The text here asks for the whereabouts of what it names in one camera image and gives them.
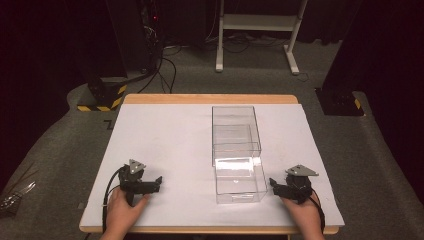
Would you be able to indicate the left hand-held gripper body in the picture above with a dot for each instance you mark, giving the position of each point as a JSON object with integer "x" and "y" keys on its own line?
{"x": 132, "y": 180}

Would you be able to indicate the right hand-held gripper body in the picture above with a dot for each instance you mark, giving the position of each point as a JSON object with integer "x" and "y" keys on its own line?
{"x": 298, "y": 185}

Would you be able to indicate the clear acrylic drawer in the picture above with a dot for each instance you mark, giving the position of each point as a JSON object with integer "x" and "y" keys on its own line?
{"x": 240, "y": 180}

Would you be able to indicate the clear acrylic drawer case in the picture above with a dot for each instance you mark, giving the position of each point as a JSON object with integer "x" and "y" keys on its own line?
{"x": 235, "y": 133}

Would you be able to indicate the person's right hand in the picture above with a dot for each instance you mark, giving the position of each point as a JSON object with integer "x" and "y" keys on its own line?
{"x": 305, "y": 213}

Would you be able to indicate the person's left hand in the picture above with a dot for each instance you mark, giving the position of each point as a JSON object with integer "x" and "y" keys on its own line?
{"x": 121, "y": 213}

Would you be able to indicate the white table cover sheet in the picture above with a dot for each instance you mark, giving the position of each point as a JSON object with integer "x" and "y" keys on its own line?
{"x": 180, "y": 146}

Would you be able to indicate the black yellow striped stand base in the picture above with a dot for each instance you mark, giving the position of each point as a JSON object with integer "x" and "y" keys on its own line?
{"x": 106, "y": 96}

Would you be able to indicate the shiny metal parts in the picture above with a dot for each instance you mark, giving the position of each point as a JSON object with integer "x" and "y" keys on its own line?
{"x": 15, "y": 196}

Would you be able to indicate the black computer tower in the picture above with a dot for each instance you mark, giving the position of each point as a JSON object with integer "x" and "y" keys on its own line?
{"x": 151, "y": 30}

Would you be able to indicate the white metal stand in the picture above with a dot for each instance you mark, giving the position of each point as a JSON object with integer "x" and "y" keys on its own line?
{"x": 260, "y": 22}

